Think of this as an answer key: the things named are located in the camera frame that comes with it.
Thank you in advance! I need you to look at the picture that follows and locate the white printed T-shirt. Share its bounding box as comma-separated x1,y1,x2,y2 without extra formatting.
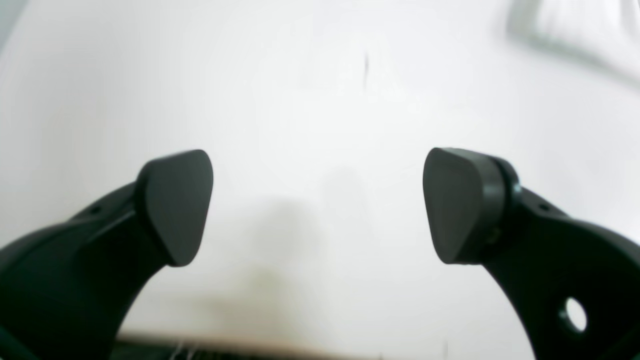
505,0,640,89

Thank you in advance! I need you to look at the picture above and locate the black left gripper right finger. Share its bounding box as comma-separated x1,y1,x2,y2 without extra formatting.
423,147,640,360

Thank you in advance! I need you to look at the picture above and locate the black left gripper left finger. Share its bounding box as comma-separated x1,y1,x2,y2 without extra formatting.
1,149,214,360

